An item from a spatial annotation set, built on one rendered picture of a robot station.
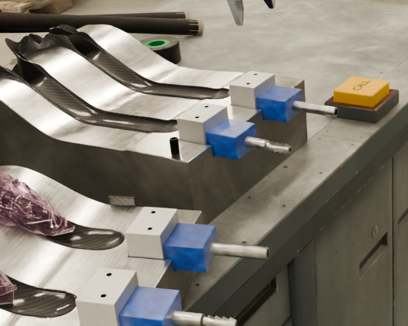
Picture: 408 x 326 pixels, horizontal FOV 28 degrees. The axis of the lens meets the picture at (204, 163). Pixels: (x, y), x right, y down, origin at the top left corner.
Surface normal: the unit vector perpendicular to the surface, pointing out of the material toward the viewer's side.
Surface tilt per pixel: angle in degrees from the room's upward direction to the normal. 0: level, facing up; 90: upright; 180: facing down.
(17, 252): 28
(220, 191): 90
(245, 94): 90
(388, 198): 90
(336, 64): 0
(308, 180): 0
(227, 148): 90
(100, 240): 7
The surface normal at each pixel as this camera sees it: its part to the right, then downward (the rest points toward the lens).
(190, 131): -0.57, 0.42
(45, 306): -0.10, -0.88
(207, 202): 0.81, 0.18
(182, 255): -0.30, 0.45
